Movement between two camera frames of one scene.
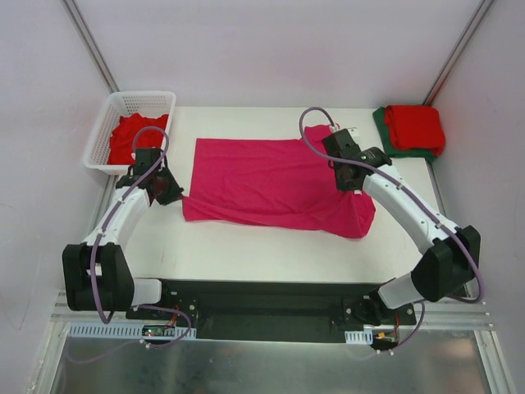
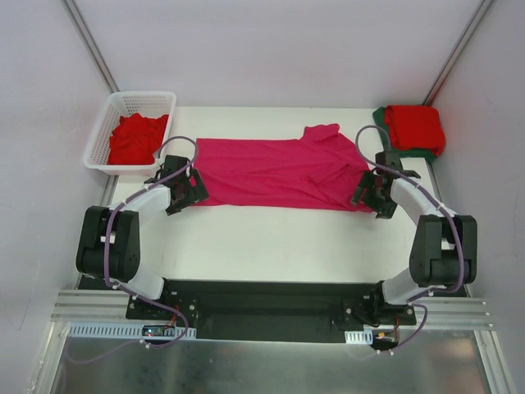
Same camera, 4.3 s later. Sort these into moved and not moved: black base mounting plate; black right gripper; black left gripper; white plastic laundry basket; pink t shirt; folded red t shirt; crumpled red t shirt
Moved: black left gripper; pink t shirt; black right gripper
Not moved: black base mounting plate; crumpled red t shirt; white plastic laundry basket; folded red t shirt
